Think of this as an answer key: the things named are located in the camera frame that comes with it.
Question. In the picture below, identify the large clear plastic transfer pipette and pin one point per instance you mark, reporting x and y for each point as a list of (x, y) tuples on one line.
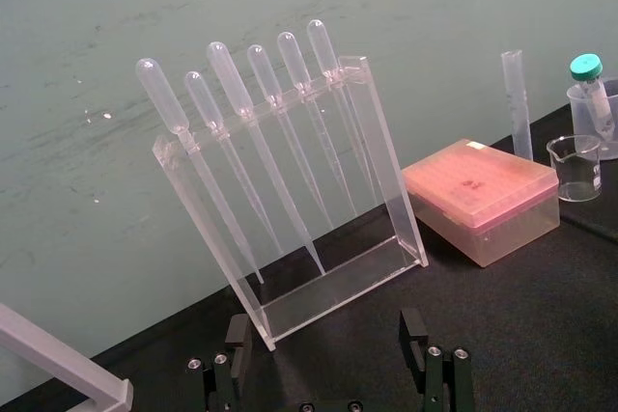
[(161, 93), (227, 76)]

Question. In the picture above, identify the translucent plastic beaker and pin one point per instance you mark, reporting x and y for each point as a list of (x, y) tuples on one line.
[(581, 118)]

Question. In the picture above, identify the small clear glass beaker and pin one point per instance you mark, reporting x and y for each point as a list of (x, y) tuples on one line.
[(577, 180)]

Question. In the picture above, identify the clear graduated cylinder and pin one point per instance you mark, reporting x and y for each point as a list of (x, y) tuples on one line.
[(519, 103)]

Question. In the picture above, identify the pink translucent plastic tip box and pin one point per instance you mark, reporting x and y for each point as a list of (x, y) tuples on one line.
[(483, 185)]

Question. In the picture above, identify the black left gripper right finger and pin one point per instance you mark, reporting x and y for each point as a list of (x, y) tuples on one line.
[(414, 335)]

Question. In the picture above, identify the black table cloth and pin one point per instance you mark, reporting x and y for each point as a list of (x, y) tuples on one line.
[(507, 335)]

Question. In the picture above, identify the green-capped plastic centrifuge tube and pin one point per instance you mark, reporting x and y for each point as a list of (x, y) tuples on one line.
[(585, 67)]

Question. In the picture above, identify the small clear plastic transfer pipette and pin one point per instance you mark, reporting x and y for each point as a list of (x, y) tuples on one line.
[(292, 60), (321, 47), (263, 74), (203, 103)]

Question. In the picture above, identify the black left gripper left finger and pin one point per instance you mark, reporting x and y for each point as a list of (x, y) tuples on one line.
[(241, 335)]

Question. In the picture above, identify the clear acrylic pipette stand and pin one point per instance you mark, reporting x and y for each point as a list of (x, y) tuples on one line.
[(401, 219)]

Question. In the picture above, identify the pale green wall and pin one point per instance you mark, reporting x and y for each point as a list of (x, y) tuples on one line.
[(96, 7)]

